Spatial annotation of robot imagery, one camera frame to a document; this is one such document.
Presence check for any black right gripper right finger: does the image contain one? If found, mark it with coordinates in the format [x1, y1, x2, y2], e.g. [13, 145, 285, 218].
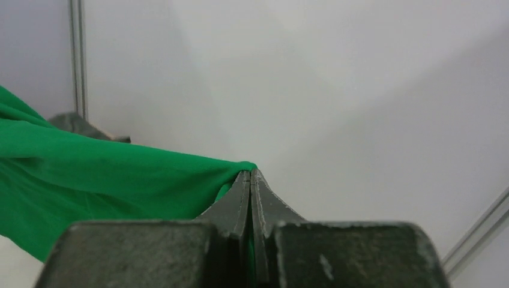
[250, 170, 450, 287]

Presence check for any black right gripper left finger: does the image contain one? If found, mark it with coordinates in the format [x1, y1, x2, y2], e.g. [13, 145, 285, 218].
[35, 172, 250, 287]

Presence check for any green t-shirt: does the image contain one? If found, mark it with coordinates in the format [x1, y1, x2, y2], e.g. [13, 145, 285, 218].
[1, 88, 255, 261]

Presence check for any right aluminium corner post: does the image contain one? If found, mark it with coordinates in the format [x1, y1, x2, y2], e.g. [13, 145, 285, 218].
[442, 189, 508, 281]

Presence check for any left aluminium corner post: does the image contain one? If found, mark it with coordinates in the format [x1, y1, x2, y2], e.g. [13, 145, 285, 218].
[68, 0, 88, 119]

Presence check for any aluminium corner post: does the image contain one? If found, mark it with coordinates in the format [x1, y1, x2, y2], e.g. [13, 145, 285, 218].
[68, 0, 88, 119]
[442, 189, 508, 281]

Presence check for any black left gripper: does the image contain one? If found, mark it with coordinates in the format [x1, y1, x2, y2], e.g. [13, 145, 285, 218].
[48, 112, 131, 143]

